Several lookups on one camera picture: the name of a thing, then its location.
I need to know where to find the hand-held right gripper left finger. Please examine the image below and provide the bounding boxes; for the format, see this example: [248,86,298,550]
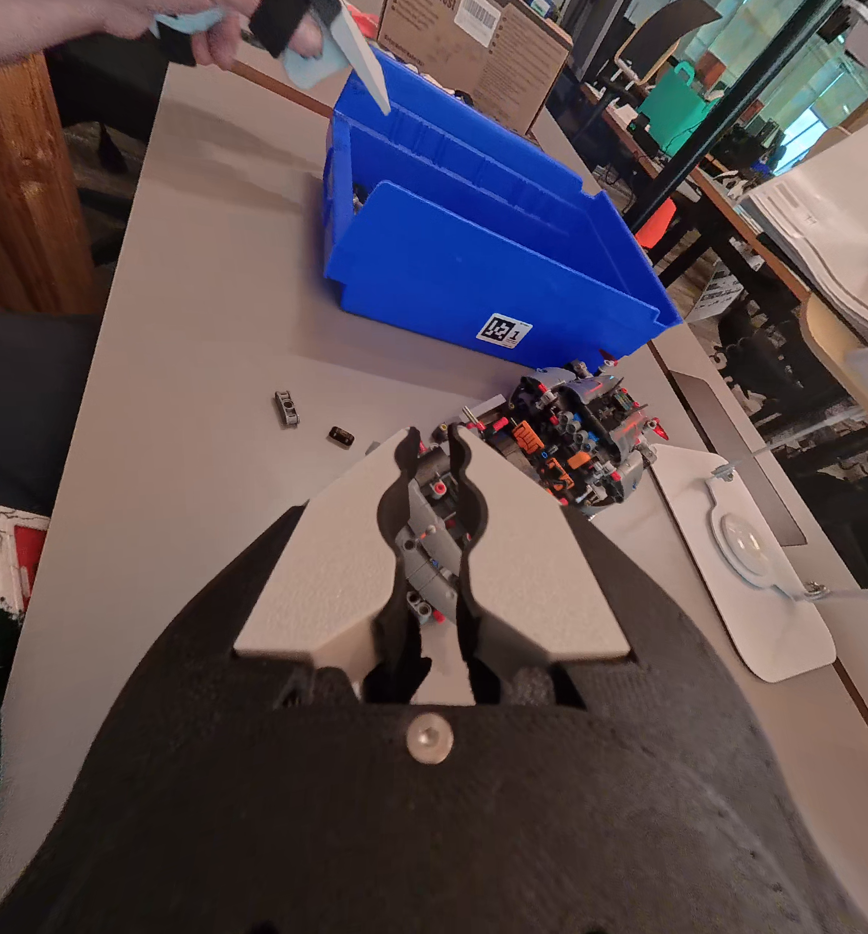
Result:
[232,427,433,704]

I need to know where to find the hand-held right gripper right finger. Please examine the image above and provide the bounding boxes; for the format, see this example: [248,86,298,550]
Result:
[447,424,632,704]

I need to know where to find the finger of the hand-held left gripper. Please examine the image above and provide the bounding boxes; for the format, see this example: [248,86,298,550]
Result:
[326,0,393,116]

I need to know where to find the grey lego sub-assembly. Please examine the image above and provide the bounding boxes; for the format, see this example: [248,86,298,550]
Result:
[396,431,479,627]

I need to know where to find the lego car model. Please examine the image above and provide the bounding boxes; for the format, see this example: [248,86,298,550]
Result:
[463,359,670,521]

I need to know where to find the blue plastic bin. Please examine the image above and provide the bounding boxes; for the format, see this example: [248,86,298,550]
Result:
[323,44,685,369]

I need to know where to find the person's left forearm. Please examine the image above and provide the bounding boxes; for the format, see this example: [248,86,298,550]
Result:
[0,0,125,74]

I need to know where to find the lego instruction booklet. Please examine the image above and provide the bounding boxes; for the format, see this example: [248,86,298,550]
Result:
[739,109,868,350]

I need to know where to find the person's left hand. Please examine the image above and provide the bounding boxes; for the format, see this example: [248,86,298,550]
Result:
[94,0,327,72]

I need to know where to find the brown cardboard box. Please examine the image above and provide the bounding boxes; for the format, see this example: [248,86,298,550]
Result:
[377,0,574,136]

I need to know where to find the white book stand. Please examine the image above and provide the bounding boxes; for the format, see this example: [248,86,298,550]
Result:
[648,346,868,684]

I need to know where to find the green plastic case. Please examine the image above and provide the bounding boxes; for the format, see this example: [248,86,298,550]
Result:
[637,60,721,158]

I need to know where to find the printed paper sheet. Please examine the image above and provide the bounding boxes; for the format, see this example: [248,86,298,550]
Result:
[686,263,745,322]

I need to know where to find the red chair seat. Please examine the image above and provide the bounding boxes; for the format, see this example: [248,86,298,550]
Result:
[634,197,679,252]

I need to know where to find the person's dark trousers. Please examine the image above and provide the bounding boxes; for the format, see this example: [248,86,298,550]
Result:
[0,306,103,515]

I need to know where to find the black metal pole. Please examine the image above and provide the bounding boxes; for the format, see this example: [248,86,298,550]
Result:
[622,0,844,229]

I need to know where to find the wooden desk with black legs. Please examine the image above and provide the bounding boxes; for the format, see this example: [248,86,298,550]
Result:
[580,76,814,307]

